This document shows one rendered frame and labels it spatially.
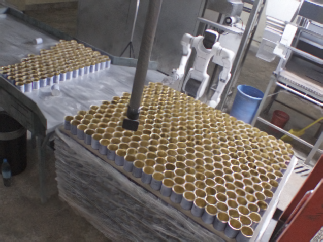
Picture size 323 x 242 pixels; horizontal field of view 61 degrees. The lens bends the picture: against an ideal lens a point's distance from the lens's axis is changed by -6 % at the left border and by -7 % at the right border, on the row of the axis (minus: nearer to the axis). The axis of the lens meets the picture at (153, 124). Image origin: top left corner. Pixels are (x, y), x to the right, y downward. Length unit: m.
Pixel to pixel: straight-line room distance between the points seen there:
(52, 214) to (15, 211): 0.34
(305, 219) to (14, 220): 2.34
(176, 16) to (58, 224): 3.17
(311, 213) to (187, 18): 3.35
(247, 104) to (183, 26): 1.53
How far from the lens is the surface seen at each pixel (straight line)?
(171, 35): 4.46
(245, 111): 4.64
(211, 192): 1.69
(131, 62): 3.13
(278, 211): 2.22
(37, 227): 2.82
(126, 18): 4.97
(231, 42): 4.37
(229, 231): 1.54
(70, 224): 2.83
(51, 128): 2.08
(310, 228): 1.60
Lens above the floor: 2.29
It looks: 33 degrees down
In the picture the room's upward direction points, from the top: 14 degrees clockwise
